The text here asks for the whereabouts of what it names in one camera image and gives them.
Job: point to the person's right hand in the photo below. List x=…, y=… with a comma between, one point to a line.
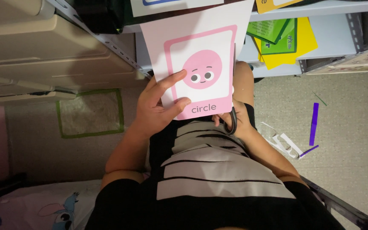
x=243, y=119

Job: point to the person's left hand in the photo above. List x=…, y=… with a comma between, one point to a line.
x=150, y=107

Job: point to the person's right fingers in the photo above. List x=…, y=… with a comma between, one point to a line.
x=219, y=119

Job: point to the white sheet with pink card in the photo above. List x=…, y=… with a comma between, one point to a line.
x=208, y=51

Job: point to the person's leg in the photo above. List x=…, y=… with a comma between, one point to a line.
x=244, y=83

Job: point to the person's black white striped shirt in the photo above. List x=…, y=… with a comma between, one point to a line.
x=216, y=185

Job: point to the white paper offcuts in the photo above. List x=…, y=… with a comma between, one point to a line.
x=283, y=143

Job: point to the short purple paper strip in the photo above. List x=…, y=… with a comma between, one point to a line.
x=308, y=150

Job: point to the long purple paper strip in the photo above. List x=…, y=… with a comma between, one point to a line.
x=313, y=123

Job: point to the green printed card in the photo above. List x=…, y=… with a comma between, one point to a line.
x=268, y=29
x=283, y=44

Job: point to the thin green paper sliver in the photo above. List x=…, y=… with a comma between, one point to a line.
x=318, y=98

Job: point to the yellow paper sheet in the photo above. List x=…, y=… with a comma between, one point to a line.
x=305, y=41

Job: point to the yellow flash card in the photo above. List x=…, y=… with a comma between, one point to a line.
x=275, y=4

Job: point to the green tape square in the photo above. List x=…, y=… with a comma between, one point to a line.
x=89, y=113

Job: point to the grey metal shelf rack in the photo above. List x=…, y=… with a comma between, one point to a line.
x=331, y=32

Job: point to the floral patterned box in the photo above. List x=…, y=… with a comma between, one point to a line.
x=353, y=62

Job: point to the dark metal bar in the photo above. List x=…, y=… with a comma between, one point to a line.
x=340, y=204

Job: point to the beige plastic drawer cabinet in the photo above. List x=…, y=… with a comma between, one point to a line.
x=43, y=54

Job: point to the pink cartoon print bedding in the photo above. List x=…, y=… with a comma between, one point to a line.
x=40, y=207

